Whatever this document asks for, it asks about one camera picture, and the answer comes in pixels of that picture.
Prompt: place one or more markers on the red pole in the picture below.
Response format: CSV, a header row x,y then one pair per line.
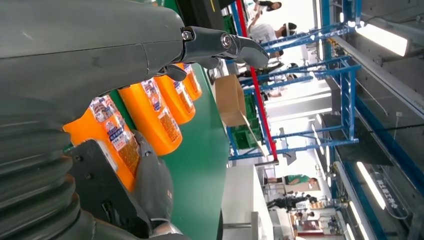
x,y
259,92

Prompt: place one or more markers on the ceiling light bar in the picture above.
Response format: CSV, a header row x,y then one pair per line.
x,y
371,185
381,39

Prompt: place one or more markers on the green plastic crate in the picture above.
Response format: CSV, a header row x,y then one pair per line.
x,y
230,24
245,137

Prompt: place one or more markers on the blue metal rack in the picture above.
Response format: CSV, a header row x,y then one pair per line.
x,y
348,99

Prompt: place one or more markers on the open brown cardboard box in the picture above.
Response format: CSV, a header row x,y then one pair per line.
x,y
228,99

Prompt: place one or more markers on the white side table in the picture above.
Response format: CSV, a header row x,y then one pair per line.
x,y
242,198

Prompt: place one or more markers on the person with headset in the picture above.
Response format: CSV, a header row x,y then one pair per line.
x,y
261,33

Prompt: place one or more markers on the green table mat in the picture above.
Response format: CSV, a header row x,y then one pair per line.
x,y
198,165

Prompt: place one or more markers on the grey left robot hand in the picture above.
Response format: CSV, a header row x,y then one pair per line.
x,y
73,43

